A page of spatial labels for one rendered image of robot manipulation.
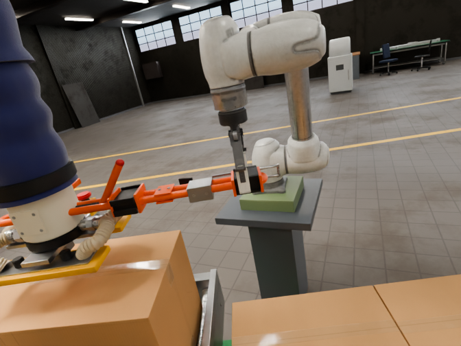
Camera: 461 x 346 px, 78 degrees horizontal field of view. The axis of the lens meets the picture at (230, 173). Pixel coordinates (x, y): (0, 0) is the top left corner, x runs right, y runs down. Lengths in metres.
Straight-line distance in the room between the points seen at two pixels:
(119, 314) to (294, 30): 0.81
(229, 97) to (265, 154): 0.78
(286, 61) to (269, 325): 0.96
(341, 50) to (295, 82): 7.97
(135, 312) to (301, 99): 1.02
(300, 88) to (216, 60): 0.66
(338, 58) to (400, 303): 8.22
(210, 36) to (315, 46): 0.23
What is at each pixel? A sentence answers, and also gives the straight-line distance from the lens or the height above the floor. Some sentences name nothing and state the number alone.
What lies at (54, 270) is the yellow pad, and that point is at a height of 1.08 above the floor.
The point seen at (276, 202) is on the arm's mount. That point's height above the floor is 0.80.
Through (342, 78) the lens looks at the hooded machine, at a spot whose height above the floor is 0.42.
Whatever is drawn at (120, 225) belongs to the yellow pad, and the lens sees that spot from 1.02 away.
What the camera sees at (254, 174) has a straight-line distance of 0.78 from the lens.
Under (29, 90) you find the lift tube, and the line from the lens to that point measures 0.90.
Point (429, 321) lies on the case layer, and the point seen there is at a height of 0.54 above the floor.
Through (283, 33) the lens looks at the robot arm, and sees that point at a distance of 0.69.
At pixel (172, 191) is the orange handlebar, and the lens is 0.82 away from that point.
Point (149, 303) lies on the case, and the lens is 0.87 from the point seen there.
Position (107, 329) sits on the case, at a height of 0.92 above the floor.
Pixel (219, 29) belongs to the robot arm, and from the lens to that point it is 0.71.
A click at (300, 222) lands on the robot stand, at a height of 0.75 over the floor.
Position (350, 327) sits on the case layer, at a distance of 1.25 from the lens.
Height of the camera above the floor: 1.51
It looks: 21 degrees down
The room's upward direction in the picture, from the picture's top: 11 degrees counter-clockwise
